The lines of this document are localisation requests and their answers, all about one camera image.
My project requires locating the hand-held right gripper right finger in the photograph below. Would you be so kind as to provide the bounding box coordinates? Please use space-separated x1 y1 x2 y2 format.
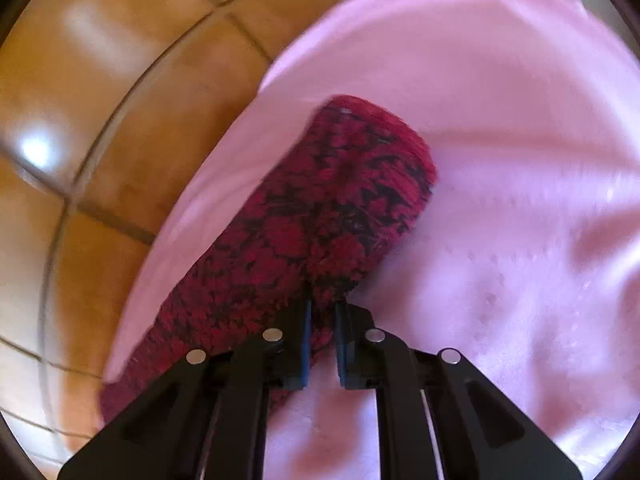
334 301 583 480

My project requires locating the pink blanket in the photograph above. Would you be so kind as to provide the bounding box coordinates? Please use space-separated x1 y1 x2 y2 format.
102 0 640 480

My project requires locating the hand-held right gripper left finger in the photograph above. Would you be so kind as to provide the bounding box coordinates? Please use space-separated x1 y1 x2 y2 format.
57 300 315 480

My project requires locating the red black knitted garment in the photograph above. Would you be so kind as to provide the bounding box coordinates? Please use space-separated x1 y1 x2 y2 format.
100 94 440 428

